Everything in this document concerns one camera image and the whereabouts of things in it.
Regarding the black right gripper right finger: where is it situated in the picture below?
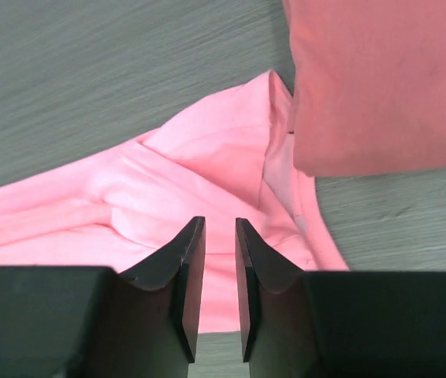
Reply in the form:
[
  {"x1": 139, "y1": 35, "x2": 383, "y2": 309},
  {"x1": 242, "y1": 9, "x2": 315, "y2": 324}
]
[{"x1": 236, "y1": 218, "x2": 446, "y2": 377}]

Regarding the light pink t shirt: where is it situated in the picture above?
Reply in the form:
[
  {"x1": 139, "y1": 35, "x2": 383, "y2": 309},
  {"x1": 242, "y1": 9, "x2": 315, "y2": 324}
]
[{"x1": 0, "y1": 71, "x2": 347, "y2": 333}]

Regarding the folded salmon t shirt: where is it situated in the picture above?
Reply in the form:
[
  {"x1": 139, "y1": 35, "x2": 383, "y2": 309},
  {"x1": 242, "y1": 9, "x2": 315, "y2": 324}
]
[{"x1": 284, "y1": 1, "x2": 446, "y2": 176}]

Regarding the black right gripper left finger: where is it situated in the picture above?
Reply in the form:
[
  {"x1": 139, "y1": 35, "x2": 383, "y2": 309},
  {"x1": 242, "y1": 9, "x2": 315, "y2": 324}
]
[{"x1": 0, "y1": 217, "x2": 206, "y2": 377}]

